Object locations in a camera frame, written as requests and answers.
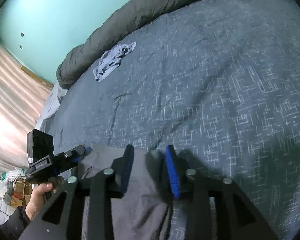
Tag wooden frame by wall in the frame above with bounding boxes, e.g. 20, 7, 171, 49
20, 65, 53, 88

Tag dark blue patterned bedspread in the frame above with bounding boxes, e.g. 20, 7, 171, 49
48, 0, 300, 239

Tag white plastic bags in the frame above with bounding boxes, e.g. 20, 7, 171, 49
0, 168, 27, 204

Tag cardboard box clutter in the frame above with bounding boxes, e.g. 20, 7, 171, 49
11, 178, 32, 208

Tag pink curtain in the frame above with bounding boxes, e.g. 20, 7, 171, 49
0, 44, 51, 167

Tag light grey bed sheet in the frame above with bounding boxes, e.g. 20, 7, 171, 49
35, 81, 68, 133

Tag light blue crumpled garment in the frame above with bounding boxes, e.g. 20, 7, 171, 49
91, 42, 137, 82

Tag person left hand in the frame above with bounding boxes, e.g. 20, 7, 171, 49
25, 182, 53, 220

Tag rolled dark grey duvet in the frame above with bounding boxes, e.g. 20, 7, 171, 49
55, 0, 273, 90

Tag person left forearm sleeve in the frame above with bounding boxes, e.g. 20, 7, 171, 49
0, 206, 31, 240

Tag grey shorts garment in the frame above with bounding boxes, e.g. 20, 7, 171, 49
77, 143, 172, 239

